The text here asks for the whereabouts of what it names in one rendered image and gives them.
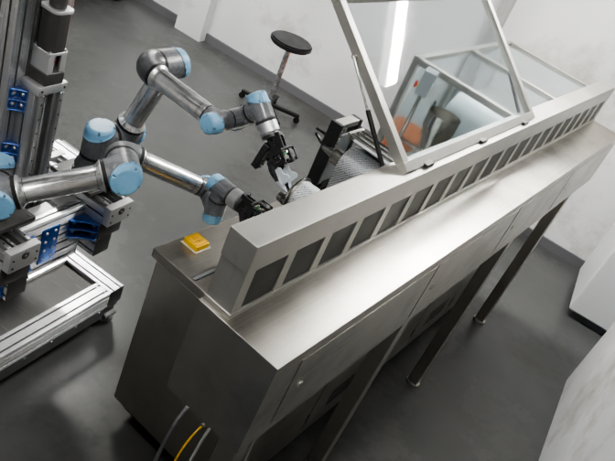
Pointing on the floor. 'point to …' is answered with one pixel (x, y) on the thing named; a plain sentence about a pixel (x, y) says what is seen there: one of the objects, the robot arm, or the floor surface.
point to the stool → (294, 44)
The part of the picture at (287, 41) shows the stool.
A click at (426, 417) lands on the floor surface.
